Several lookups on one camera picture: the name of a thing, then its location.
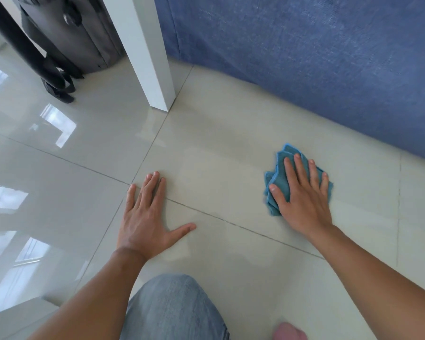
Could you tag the person's right hand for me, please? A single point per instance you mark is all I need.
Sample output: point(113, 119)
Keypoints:
point(304, 205)

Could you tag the person's left hand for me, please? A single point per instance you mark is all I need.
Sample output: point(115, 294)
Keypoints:
point(143, 226)

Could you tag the person's right thumb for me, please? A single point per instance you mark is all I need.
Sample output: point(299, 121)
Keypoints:
point(278, 196)

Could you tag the person's right little finger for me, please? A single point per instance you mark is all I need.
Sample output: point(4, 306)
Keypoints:
point(324, 185)

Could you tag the person's left middle finger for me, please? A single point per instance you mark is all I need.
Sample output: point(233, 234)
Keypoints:
point(151, 191)

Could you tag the person's left thumb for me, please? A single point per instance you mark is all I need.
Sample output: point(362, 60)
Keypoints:
point(182, 231)

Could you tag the person's left little finger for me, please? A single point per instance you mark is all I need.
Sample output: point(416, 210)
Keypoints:
point(130, 198)

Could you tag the person's right middle finger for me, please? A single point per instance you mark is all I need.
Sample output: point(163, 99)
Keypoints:
point(302, 171)

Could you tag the blue cleaning cloth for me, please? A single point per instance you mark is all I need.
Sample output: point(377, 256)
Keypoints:
point(278, 173)

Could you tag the person's right forearm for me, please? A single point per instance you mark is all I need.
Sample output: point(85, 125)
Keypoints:
point(375, 290)

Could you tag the person's left forearm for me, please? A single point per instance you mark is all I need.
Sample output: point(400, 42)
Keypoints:
point(99, 297)

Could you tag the person's leg in jeans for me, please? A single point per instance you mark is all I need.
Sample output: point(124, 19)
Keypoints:
point(173, 311)

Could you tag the blue fabric sofa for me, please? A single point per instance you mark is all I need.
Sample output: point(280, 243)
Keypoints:
point(322, 56)

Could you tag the person's bare foot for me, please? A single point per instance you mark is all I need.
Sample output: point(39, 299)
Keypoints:
point(289, 332)

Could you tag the white table leg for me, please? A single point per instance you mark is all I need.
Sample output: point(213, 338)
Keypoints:
point(141, 49)

